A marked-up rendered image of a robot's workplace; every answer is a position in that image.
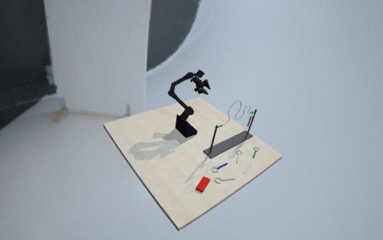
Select red rectangular block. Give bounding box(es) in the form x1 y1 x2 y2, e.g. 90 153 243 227
196 177 210 193

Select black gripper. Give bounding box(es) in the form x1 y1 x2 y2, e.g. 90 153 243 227
196 80 211 95

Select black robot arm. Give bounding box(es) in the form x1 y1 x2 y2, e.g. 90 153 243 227
168 69 205 121

